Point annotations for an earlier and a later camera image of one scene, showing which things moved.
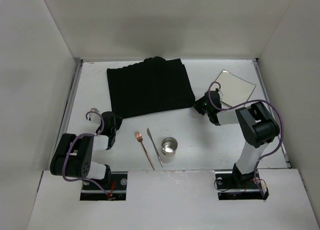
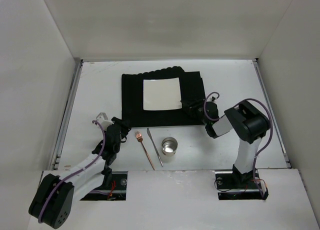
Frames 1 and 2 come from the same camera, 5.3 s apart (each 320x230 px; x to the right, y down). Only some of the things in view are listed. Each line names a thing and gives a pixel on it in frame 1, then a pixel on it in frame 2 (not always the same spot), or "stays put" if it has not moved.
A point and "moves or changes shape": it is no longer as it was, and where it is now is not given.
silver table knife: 149,135 stays put
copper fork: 139,138 stays put
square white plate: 235,90 -> 161,94
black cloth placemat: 150,85 moves or changes shape
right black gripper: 198,106 -> 191,106
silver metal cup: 169,146 stays put
